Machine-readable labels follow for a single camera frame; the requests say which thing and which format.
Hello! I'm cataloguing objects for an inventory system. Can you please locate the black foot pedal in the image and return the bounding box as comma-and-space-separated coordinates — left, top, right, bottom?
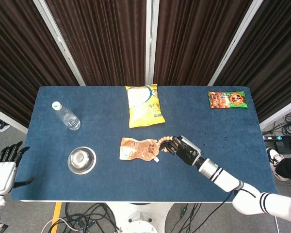
273, 140, 291, 156

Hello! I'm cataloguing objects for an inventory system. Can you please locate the brown curtain panel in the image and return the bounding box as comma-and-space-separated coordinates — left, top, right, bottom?
0, 0, 80, 129
45, 0, 147, 86
153, 0, 254, 86
214, 0, 291, 124

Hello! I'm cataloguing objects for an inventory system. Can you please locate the blue table cloth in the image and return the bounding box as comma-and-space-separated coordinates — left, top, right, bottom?
10, 85, 278, 202

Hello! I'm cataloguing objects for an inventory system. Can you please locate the green orange snack bag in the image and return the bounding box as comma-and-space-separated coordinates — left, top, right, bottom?
207, 90, 249, 110

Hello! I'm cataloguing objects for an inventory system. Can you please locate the black trouser leg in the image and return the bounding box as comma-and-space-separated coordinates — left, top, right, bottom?
275, 156, 291, 181

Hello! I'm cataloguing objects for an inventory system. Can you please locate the white partition post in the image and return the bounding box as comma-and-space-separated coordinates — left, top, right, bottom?
145, 0, 160, 86
207, 0, 273, 86
33, 0, 86, 86

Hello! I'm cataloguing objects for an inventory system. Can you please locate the wooden bead bracelet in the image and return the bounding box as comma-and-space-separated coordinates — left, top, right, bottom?
157, 136, 176, 153

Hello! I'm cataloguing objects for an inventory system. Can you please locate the black floor cable bundle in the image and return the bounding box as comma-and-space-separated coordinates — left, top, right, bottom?
42, 202, 120, 233

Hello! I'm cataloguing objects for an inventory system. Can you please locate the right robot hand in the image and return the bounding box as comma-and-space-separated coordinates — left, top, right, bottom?
160, 135, 202, 166

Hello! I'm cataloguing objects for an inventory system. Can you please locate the white black sneaker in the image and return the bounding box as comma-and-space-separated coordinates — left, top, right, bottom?
266, 148, 290, 182

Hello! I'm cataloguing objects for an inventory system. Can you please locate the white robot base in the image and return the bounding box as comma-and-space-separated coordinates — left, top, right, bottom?
106, 202, 173, 233

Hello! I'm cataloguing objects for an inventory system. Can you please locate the stainless steel bowl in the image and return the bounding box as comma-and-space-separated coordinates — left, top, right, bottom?
67, 146, 97, 175

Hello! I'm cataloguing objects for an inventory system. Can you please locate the clear plastic water bottle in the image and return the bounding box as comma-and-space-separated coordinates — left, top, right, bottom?
51, 101, 81, 131

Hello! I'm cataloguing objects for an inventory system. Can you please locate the yellow snack bag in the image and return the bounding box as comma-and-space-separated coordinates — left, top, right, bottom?
125, 83, 166, 129

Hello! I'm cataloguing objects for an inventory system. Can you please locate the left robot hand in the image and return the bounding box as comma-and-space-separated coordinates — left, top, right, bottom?
0, 141, 35, 195

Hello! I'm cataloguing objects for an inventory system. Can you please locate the orange spout pouch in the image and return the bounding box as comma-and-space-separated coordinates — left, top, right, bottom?
119, 137, 161, 164

